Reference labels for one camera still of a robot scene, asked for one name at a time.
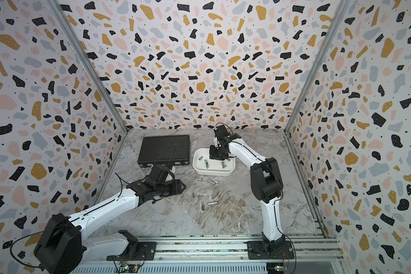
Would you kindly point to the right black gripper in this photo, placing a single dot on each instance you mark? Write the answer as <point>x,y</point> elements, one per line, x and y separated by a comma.
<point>212,156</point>

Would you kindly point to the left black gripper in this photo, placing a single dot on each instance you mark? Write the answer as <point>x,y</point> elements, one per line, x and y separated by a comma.
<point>177,187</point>

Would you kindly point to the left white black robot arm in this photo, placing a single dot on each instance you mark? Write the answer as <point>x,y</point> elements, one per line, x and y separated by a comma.
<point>67,241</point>

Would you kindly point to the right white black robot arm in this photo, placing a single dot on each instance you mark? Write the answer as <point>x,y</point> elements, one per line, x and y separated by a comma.
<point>266,183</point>

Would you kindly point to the white plastic storage box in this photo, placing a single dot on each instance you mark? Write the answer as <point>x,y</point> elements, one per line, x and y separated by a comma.
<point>215,168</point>

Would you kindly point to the black tool case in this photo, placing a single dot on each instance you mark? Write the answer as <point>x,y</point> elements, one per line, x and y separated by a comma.
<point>171,150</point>

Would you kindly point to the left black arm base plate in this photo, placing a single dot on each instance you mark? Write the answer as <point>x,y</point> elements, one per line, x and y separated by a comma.
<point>136,251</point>

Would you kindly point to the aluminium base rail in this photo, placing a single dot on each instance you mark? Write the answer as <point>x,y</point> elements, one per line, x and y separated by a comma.
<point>226,254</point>

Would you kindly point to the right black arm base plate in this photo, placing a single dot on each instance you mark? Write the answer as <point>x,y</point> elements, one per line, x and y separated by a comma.
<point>259,250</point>

